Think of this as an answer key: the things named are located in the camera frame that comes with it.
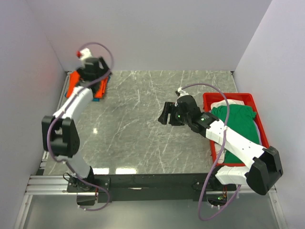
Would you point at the white t shirt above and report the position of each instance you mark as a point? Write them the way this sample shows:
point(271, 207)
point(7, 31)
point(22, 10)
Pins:
point(223, 103)

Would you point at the aluminium frame rail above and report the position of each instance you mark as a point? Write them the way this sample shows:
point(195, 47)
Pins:
point(39, 186)

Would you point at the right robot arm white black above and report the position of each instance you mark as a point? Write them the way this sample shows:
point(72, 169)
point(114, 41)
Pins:
point(262, 166)

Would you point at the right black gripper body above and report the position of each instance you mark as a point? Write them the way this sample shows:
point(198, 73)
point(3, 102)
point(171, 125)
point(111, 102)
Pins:
point(186, 117)

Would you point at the lavender t shirt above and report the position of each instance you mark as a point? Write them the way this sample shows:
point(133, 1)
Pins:
point(258, 132)

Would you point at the folded blue t shirt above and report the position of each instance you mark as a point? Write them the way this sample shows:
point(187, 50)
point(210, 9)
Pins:
point(97, 99)

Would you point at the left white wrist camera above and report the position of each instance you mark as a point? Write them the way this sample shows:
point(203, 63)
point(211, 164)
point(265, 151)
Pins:
point(84, 54)

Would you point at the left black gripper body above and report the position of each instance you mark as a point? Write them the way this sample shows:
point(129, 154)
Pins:
point(106, 68)

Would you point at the green t shirt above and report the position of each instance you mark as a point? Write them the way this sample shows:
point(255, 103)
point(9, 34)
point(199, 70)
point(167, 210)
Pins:
point(241, 120)

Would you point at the orange t shirt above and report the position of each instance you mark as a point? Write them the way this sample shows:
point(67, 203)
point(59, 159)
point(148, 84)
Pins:
point(74, 83)

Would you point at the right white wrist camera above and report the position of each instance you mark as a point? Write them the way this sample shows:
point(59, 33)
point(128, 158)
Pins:
point(180, 92)

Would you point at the black base beam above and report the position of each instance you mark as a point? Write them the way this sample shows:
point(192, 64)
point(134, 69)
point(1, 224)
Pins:
point(139, 187)

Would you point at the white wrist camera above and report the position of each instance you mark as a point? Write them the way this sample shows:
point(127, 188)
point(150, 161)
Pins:
point(84, 54)
point(180, 92)

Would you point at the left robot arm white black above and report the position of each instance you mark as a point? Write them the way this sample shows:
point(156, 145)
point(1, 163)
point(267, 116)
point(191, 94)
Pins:
point(59, 132)

